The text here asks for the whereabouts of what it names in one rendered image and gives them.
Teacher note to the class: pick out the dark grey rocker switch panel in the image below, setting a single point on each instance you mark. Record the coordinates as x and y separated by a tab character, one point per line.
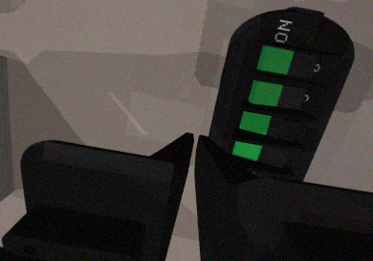
283	74

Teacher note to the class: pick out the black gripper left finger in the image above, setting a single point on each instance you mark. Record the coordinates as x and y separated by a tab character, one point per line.
111	183

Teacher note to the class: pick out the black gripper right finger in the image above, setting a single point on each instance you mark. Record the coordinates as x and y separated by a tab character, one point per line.
237	210

